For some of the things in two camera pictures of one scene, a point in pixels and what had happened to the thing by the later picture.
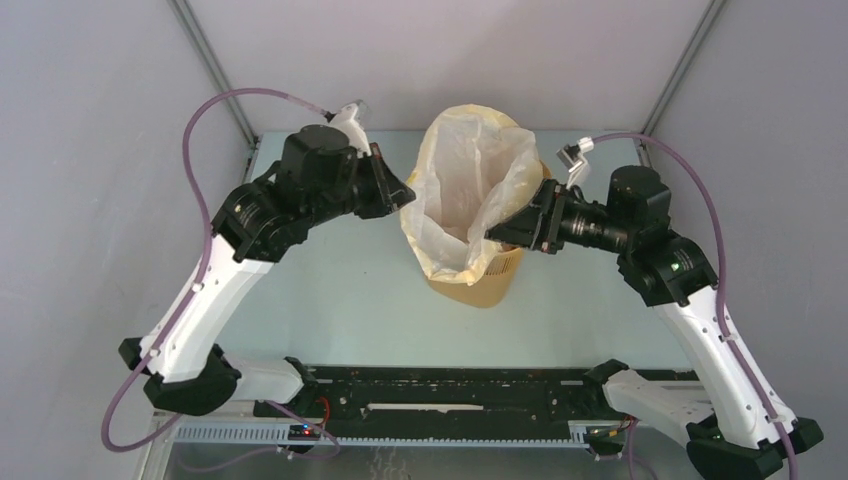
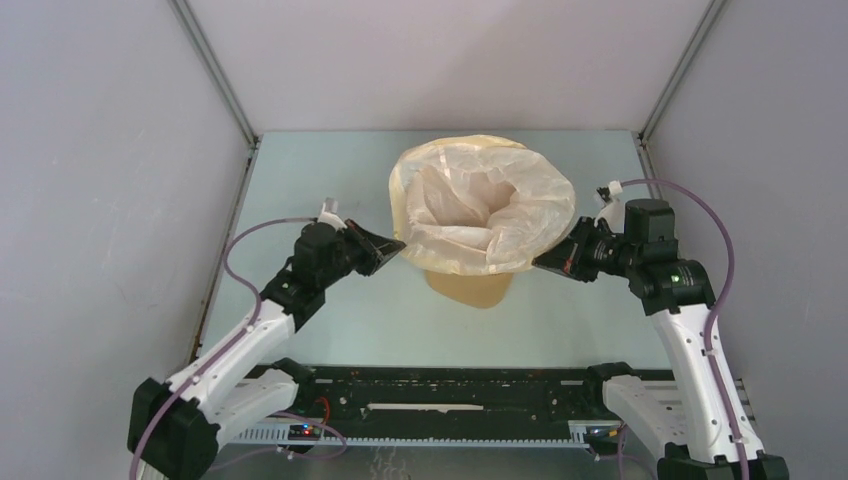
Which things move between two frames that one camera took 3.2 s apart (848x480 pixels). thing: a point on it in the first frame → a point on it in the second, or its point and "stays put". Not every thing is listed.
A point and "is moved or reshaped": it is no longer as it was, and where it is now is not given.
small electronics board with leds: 303,433 stays put
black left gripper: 390,192 → 375,249
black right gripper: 537,225 → 569,257
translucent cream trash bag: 474,162 is moved or reshaped
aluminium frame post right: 707,19 stays put
